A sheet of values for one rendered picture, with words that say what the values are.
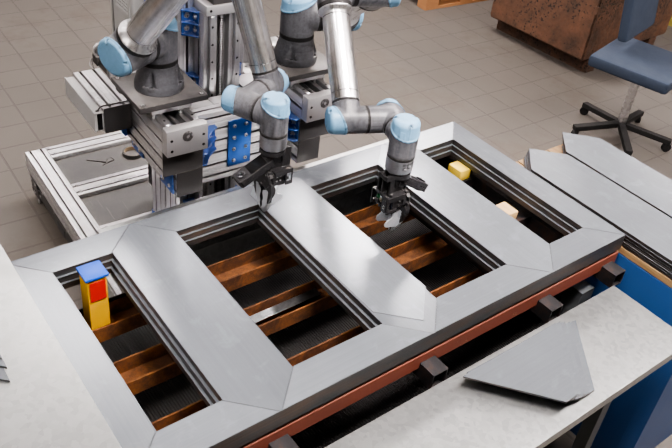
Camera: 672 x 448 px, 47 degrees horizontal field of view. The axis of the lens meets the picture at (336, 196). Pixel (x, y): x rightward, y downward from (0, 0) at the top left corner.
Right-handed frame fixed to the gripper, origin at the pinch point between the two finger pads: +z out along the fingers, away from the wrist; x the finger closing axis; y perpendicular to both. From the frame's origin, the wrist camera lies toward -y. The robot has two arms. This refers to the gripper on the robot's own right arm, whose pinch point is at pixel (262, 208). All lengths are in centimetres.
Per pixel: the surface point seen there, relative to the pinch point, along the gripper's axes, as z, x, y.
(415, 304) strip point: 1, -52, 13
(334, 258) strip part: 0.7, -27.5, 5.5
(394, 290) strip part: 0.7, -45.4, 11.5
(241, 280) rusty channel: 17.4, -7.0, -10.2
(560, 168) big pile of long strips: 2, -26, 102
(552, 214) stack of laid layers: 2, -42, 78
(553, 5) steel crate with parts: 47, 155, 332
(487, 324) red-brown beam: 9, -62, 31
